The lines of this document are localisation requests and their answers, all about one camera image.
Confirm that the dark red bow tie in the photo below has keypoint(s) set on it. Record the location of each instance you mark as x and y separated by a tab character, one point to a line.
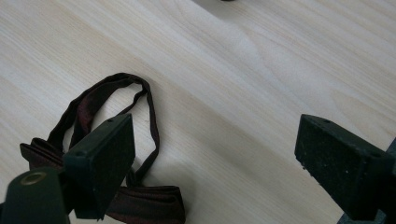
93	99

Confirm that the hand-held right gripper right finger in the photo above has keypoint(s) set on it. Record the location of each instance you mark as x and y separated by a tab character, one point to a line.
339	161

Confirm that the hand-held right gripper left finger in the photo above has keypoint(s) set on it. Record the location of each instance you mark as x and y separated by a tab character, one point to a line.
102	168

